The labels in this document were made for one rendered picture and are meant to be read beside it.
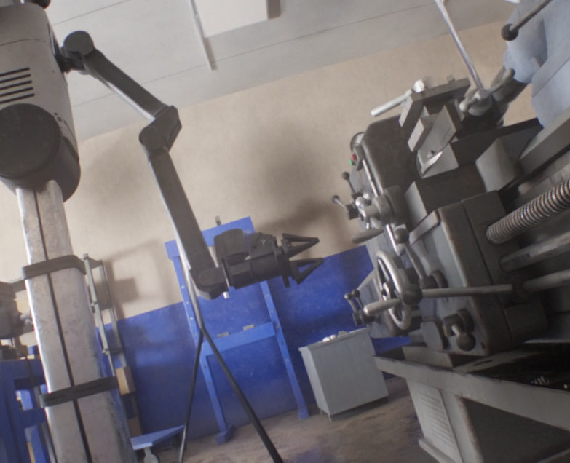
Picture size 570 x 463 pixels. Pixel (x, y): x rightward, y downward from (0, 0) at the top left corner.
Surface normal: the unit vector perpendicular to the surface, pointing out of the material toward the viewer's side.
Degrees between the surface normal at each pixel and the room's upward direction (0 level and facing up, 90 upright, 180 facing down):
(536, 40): 115
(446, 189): 90
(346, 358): 90
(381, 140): 90
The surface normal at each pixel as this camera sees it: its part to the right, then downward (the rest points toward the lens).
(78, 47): 0.01, -0.39
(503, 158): -0.95, 0.29
